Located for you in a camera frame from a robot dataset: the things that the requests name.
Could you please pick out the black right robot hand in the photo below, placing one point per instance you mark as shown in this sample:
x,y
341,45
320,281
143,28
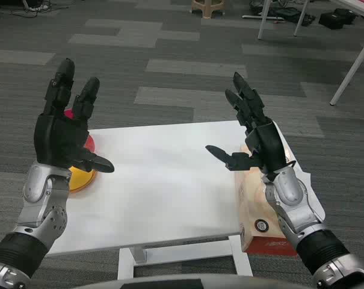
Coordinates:
x,y
267,144

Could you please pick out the beige plastic stool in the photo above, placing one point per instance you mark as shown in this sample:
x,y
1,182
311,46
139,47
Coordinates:
x,y
208,7

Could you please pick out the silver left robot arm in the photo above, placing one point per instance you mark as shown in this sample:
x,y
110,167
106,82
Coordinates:
x,y
40,216

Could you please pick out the orange tissue box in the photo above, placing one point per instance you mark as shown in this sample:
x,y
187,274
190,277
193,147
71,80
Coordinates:
x,y
252,204

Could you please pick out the orange round plate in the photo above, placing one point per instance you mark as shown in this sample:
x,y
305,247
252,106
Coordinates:
x,y
82,189

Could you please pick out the white desk leg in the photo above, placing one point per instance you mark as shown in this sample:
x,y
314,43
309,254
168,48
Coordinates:
x,y
350,73
263,19
300,18

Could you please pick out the black hard case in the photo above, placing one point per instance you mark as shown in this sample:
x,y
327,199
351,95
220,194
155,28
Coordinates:
x,y
335,18

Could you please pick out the black soft bag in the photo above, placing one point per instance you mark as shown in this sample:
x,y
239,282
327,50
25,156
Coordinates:
x,y
293,15

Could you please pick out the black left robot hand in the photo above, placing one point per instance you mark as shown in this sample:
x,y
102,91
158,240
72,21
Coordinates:
x,y
59,141

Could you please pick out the silver robot chest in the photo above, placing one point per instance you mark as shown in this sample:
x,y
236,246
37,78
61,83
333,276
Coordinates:
x,y
196,283

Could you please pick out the yellow lemon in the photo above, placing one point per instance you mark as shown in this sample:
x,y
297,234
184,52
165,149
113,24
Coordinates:
x,y
79,177

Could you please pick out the red apple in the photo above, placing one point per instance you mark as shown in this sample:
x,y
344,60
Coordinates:
x,y
90,144

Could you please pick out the white table base frame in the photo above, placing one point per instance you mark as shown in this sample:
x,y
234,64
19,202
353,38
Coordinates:
x,y
181,254

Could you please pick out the white power strip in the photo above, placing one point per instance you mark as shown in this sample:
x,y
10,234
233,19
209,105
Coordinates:
x,y
37,8

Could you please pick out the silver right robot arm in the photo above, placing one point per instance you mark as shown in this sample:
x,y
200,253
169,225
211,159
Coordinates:
x,y
299,210

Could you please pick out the pink plastic cup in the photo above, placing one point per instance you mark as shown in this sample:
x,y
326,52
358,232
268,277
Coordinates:
x,y
69,114

